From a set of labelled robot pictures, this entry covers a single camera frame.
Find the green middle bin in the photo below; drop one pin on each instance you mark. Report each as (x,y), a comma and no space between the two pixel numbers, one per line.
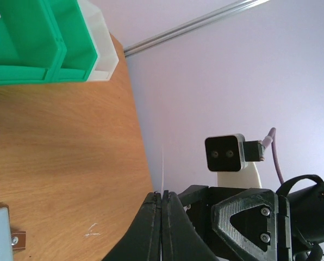
(81,55)

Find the right aluminium frame post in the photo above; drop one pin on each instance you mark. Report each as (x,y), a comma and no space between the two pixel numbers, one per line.
(190,26)

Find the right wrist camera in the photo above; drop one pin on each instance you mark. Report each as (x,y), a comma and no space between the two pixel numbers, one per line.
(234,160)

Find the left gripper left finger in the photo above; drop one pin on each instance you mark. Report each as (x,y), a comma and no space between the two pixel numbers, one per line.
(142,239)

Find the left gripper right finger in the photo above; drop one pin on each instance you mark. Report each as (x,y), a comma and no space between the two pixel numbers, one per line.
(179,240)

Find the brown leather card holder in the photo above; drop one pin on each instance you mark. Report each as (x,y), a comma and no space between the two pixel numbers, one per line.
(11,240)

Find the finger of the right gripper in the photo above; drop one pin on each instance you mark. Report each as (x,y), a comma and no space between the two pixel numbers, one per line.
(246,223)

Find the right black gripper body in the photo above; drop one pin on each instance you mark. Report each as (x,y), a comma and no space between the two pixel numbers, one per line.
(199,200)

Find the green left bin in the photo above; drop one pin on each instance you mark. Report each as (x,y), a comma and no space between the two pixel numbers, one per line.
(31,46)

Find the green bin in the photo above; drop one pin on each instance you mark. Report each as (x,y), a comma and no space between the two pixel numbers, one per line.
(31,46)
(81,55)

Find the white bin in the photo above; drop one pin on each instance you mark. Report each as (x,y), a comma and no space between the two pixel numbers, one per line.
(107,60)

